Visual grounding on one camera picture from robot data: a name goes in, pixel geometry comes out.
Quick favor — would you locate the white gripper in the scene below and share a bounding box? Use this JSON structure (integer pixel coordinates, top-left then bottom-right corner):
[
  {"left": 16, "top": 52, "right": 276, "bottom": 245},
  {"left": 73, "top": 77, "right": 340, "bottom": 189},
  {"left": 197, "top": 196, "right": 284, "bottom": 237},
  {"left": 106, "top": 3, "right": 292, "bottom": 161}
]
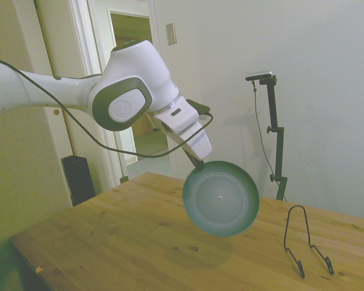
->
[{"left": 153, "top": 99, "right": 214, "bottom": 171}]

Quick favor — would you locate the green round plate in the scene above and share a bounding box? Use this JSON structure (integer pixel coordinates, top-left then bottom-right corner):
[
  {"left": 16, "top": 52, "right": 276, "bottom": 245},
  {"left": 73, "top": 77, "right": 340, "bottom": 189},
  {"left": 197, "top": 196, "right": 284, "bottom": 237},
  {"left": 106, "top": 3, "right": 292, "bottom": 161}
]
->
[{"left": 181, "top": 160, "right": 261, "bottom": 238}]

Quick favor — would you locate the black upright speaker box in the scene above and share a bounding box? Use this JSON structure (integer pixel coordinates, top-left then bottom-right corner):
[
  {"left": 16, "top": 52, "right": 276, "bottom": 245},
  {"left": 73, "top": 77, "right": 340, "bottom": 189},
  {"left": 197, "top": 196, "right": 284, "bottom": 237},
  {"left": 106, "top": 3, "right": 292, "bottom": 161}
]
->
[{"left": 61, "top": 155, "right": 97, "bottom": 208}]

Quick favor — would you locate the white closet door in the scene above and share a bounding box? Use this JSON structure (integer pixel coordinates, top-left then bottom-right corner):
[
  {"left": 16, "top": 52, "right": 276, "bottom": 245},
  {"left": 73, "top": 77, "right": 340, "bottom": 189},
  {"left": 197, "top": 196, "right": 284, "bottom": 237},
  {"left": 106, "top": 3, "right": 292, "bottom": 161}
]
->
[{"left": 15, "top": 0, "right": 79, "bottom": 158}]

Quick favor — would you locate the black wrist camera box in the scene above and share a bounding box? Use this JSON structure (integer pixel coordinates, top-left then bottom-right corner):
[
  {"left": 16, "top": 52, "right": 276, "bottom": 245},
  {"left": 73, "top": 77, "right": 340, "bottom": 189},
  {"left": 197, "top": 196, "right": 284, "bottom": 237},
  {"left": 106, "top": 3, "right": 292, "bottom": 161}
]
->
[{"left": 186, "top": 99, "right": 211, "bottom": 116}]

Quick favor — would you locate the black camera stand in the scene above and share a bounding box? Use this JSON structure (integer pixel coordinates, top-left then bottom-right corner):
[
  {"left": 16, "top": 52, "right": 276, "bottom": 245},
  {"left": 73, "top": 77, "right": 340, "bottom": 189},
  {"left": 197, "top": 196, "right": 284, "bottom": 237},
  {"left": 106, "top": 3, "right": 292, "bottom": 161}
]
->
[{"left": 258, "top": 75, "right": 289, "bottom": 201}]

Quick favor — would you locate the silver exterior camera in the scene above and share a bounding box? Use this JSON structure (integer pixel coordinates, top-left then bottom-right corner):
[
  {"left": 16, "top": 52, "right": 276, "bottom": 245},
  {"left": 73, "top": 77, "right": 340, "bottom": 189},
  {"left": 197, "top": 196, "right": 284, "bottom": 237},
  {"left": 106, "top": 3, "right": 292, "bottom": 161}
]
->
[{"left": 245, "top": 70, "right": 275, "bottom": 82}]

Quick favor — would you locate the beige wall switch plate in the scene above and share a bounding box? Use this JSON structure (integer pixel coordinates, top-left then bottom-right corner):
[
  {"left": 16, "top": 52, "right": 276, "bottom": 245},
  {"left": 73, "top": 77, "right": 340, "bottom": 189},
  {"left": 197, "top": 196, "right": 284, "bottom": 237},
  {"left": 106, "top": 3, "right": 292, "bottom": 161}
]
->
[{"left": 165, "top": 22, "right": 177, "bottom": 46}]

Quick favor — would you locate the white door frame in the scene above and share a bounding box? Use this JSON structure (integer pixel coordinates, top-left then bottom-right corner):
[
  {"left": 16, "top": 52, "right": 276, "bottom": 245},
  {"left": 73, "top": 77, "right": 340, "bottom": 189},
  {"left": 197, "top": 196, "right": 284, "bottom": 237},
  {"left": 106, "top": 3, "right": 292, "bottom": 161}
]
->
[{"left": 69, "top": 0, "right": 179, "bottom": 189}]

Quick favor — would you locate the black wire plate stand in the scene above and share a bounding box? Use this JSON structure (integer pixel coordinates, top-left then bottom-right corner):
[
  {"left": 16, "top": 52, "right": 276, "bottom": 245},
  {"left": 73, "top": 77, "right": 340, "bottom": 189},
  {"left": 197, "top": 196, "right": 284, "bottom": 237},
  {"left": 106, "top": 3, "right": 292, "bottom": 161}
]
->
[{"left": 283, "top": 205, "right": 335, "bottom": 279}]

